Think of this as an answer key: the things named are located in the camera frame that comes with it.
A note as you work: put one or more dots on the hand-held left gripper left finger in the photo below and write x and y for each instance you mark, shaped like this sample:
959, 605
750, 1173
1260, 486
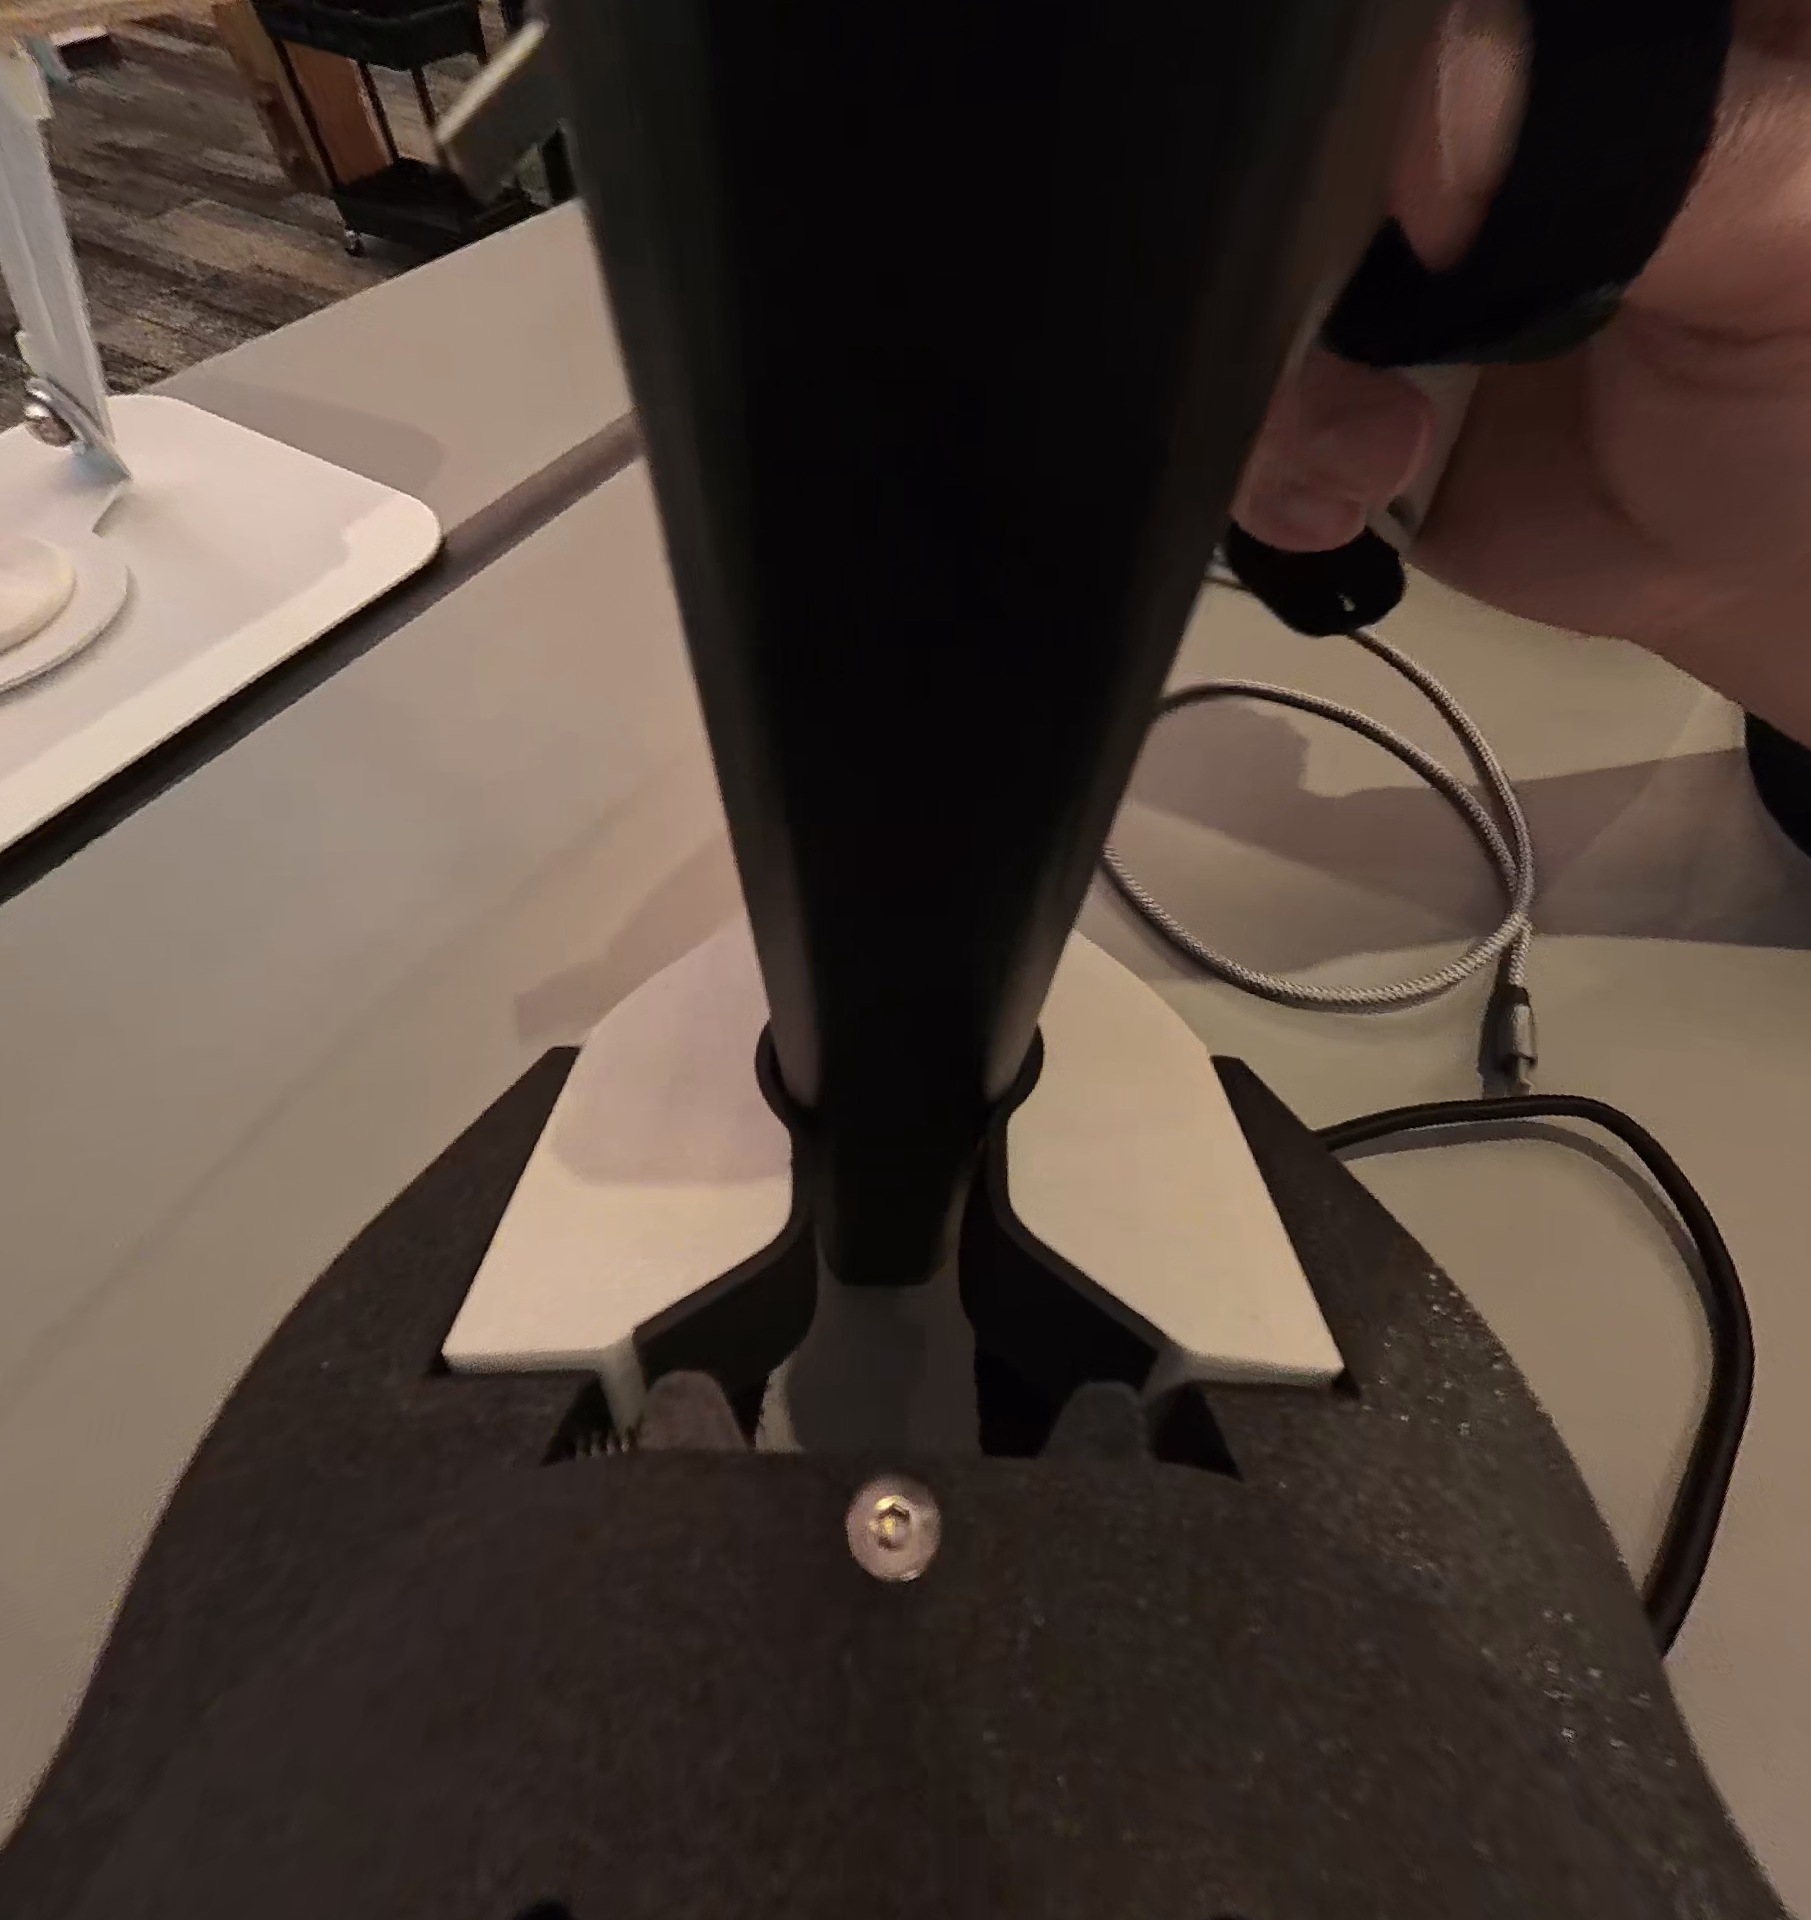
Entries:
634, 1201

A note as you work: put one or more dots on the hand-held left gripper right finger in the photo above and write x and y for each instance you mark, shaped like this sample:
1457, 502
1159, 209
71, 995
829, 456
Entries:
1176, 1201

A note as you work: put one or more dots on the grey usb hub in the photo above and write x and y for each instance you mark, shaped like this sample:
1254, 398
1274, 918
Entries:
920, 599

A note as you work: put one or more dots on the person's right hand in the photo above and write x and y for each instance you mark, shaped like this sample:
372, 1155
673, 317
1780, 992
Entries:
1669, 449

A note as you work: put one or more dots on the white board stand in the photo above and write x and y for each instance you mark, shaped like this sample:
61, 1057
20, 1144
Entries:
215, 571

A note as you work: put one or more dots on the black utility cart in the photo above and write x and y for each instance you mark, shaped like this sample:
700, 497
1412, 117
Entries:
395, 209

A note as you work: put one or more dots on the wooden pillar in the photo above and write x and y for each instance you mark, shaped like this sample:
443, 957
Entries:
319, 105

